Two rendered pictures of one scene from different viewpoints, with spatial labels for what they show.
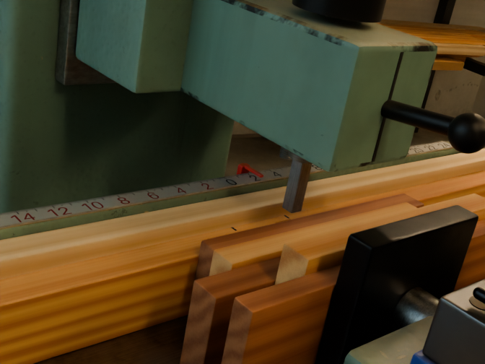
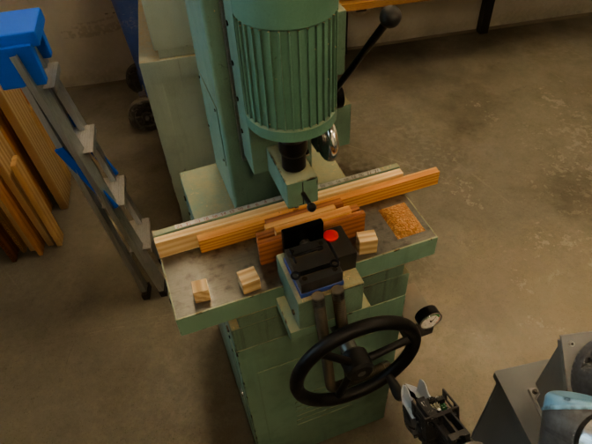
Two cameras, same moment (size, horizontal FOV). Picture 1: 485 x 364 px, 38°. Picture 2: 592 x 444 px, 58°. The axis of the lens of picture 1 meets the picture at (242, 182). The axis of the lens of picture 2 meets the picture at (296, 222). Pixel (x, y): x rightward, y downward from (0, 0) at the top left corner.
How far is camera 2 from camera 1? 0.88 m
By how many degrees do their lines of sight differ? 32
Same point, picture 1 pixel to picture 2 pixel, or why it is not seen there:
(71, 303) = (232, 234)
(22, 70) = (231, 158)
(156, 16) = (255, 157)
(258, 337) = (262, 249)
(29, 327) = (224, 240)
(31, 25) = (231, 147)
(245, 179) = not seen: hidden behind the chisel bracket
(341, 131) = (288, 201)
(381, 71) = (296, 188)
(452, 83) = not seen: outside the picture
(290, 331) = (271, 247)
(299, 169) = not seen: hidden behind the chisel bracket
